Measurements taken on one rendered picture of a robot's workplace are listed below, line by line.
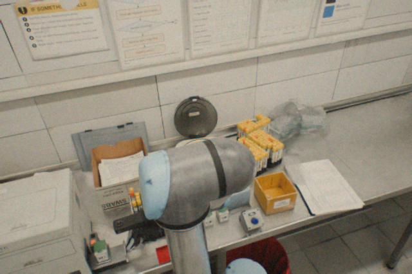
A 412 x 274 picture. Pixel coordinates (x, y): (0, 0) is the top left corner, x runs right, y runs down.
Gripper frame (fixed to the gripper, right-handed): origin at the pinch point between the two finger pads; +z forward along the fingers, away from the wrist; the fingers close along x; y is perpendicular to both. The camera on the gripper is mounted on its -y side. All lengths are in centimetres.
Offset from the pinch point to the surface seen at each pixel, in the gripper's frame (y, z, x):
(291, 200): 57, -35, -2
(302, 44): 68, -87, 56
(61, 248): -23.1, -5.0, -4.4
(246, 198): 44, -26, 6
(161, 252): 12.6, -2.0, -2.8
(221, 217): 32.8, -18.3, 1.7
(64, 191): -25.0, -14.7, 10.6
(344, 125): 113, -60, 41
